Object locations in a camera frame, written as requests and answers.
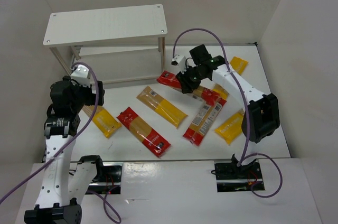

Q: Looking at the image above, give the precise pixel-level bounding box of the red spaghetti bag top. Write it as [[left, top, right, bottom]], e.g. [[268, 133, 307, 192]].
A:
[[156, 70, 220, 105]]

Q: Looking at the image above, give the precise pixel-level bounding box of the red spaghetti bag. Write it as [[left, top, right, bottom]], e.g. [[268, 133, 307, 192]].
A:
[[117, 107, 171, 157], [156, 70, 220, 105]]

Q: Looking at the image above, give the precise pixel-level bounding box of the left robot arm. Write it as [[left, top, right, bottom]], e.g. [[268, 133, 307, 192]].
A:
[[24, 76, 105, 223]]

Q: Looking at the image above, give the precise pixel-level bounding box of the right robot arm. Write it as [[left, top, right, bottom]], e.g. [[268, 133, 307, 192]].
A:
[[171, 45, 280, 171]]

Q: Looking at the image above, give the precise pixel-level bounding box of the white two-tier shelf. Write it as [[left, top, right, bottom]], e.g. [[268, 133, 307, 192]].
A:
[[43, 4, 167, 88]]

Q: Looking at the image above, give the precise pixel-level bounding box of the yellow spaghetti bag left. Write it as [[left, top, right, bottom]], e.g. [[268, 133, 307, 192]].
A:
[[92, 106, 122, 139]]

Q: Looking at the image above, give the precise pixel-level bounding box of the yellow spaghetti bag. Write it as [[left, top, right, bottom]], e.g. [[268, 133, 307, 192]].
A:
[[212, 56, 249, 100], [137, 86, 188, 128], [92, 106, 122, 139], [215, 109, 245, 145]]

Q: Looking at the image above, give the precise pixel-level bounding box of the yellow spaghetti bag centre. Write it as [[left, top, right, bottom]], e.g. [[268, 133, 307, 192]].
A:
[[137, 86, 188, 128]]

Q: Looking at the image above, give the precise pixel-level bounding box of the yellow spaghetti bag upper right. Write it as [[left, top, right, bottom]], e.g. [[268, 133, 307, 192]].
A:
[[212, 56, 249, 100]]

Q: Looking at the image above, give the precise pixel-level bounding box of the red spaghetti bag lower centre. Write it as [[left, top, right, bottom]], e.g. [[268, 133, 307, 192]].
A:
[[117, 107, 171, 157]]

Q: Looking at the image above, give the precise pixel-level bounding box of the red spaghetti bag label side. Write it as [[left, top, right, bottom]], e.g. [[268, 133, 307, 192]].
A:
[[183, 98, 227, 146]]

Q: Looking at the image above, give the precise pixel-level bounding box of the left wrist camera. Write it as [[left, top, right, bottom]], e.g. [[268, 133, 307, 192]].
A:
[[70, 64, 91, 87]]

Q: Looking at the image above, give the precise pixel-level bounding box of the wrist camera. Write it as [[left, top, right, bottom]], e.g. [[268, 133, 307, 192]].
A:
[[171, 54, 186, 73], [70, 64, 91, 87]]

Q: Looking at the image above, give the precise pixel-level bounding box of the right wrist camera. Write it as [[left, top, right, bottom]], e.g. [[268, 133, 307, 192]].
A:
[[171, 54, 186, 73]]

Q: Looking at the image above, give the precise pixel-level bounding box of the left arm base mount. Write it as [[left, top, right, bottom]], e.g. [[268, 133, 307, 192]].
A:
[[88, 162, 123, 195]]

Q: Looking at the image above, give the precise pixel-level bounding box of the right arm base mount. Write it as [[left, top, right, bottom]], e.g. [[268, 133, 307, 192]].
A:
[[211, 162, 265, 192]]

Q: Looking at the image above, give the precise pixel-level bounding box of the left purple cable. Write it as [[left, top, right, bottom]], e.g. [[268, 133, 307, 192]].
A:
[[0, 62, 122, 224]]

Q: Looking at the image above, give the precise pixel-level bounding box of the purple cable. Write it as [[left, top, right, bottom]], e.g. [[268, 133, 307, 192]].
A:
[[173, 28, 283, 199], [0, 62, 122, 224]]

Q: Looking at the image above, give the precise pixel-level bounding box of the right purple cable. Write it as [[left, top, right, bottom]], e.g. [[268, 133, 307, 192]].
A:
[[173, 28, 283, 199]]

